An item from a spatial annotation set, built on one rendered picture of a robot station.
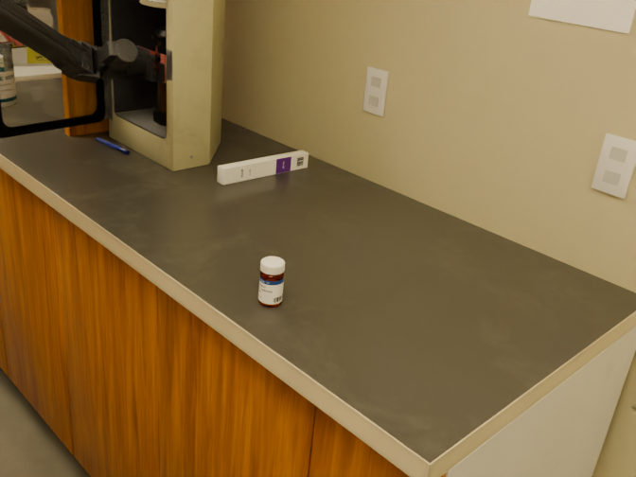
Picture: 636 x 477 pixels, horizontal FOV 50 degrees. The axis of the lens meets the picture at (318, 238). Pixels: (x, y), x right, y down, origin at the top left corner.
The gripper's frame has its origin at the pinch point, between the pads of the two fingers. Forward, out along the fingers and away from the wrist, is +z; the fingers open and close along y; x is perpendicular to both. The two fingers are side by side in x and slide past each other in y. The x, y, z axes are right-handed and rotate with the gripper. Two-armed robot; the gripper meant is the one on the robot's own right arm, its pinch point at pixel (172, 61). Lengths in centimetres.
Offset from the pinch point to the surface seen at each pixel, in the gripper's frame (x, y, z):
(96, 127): 21.5, 22.0, -11.5
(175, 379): 49, -58, -36
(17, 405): 117, 38, -37
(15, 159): 22.9, 10.5, -38.3
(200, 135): 15.4, -14.9, -1.5
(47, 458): 117, 9, -40
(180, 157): 20.1, -14.9, -7.3
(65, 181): 23.2, -8.6, -34.2
